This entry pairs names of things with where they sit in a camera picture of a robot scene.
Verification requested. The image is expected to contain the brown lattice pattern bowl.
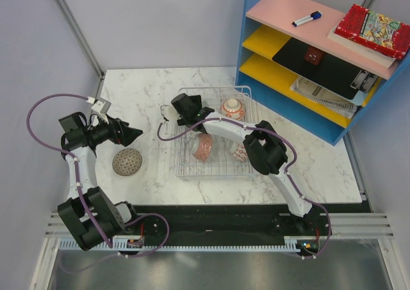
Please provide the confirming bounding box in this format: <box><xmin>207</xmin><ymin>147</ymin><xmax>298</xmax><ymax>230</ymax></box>
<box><xmin>112</xmin><ymin>148</ymin><xmax>143</xmax><ymax>177</ymax></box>

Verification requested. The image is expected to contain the white wire dish rack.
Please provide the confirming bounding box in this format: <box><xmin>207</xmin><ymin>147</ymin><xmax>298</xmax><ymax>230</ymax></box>
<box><xmin>174</xmin><ymin>86</ymin><xmax>260</xmax><ymax>180</ymax></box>

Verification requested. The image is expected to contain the orange leaf pattern bowl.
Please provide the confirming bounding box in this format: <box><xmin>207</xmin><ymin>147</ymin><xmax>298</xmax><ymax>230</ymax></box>
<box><xmin>220</xmin><ymin>98</ymin><xmax>245</xmax><ymax>120</ymax></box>

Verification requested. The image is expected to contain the blue triangle pattern bowl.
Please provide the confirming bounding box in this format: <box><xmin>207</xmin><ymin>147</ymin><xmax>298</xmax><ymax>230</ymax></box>
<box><xmin>227</xmin><ymin>141</ymin><xmax>248</xmax><ymax>161</ymax></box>

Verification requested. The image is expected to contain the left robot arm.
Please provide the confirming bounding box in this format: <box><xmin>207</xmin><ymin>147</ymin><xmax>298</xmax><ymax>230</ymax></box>
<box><xmin>58</xmin><ymin>112</ymin><xmax>143</xmax><ymax>251</ymax></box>

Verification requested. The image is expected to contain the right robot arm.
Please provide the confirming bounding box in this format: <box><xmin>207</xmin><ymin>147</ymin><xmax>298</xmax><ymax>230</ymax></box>
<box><xmin>171</xmin><ymin>93</ymin><xmax>320</xmax><ymax>235</ymax></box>

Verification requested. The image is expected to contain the blue shelf unit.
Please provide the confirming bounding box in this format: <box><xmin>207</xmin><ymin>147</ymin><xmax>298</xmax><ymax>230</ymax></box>
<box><xmin>236</xmin><ymin>0</ymin><xmax>409</xmax><ymax>145</ymax></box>

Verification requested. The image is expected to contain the spiral notebook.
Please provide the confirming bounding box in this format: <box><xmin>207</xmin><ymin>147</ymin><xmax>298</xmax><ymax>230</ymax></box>
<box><xmin>290</xmin><ymin>77</ymin><xmax>358</xmax><ymax>119</ymax></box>

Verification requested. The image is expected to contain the brown cube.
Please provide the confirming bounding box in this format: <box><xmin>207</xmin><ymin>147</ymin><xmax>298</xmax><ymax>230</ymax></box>
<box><xmin>304</xmin><ymin>46</ymin><xmax>325</xmax><ymax>66</ymax></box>

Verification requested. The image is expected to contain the black clipboard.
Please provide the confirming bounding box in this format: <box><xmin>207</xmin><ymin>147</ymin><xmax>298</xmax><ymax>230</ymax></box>
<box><xmin>272</xmin><ymin>38</ymin><xmax>378</xmax><ymax>101</ymax></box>

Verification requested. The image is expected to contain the blue whiteboard marker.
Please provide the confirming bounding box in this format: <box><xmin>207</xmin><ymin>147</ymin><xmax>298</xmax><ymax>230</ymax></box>
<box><xmin>292</xmin><ymin>11</ymin><xmax>322</xmax><ymax>27</ymax></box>

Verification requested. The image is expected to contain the grey book under red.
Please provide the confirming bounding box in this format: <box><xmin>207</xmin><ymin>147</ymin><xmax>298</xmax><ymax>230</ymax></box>
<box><xmin>327</xmin><ymin>28</ymin><xmax>395</xmax><ymax>68</ymax></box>

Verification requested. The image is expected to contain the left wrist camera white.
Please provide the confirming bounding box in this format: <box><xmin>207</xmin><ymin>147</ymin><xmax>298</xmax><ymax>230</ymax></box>
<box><xmin>86</xmin><ymin>97</ymin><xmax>111</xmax><ymax>123</ymax></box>

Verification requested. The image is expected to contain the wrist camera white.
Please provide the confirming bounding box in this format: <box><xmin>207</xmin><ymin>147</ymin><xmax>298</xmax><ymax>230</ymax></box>
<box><xmin>86</xmin><ymin>97</ymin><xmax>111</xmax><ymax>123</ymax></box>
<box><xmin>160</xmin><ymin>105</ymin><xmax>180</xmax><ymax>121</ymax></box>

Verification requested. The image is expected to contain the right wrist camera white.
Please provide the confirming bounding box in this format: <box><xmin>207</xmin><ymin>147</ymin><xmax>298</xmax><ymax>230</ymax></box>
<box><xmin>160</xmin><ymin>105</ymin><xmax>180</xmax><ymax>121</ymax></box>

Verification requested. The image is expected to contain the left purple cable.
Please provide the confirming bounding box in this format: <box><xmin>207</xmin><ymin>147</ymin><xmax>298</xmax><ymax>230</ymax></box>
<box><xmin>26</xmin><ymin>93</ymin><xmax>170</xmax><ymax>274</ymax></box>

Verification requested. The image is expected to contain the purple cable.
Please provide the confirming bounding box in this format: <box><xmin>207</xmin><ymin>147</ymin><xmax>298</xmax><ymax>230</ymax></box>
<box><xmin>26</xmin><ymin>93</ymin><xmax>170</xmax><ymax>274</ymax></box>
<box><xmin>156</xmin><ymin>117</ymin><xmax>332</xmax><ymax>261</ymax></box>

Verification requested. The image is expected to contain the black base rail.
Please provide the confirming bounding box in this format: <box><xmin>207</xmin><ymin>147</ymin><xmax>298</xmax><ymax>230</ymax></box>
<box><xmin>122</xmin><ymin>204</ymin><xmax>330</xmax><ymax>247</ymax></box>

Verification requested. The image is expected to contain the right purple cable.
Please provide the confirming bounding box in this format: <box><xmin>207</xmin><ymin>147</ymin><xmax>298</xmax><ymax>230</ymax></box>
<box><xmin>156</xmin><ymin>117</ymin><xmax>332</xmax><ymax>261</ymax></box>

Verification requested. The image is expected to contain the white cable duct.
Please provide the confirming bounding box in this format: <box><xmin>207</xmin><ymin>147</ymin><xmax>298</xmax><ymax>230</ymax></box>
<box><xmin>59</xmin><ymin>236</ymin><xmax>318</xmax><ymax>253</ymax></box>

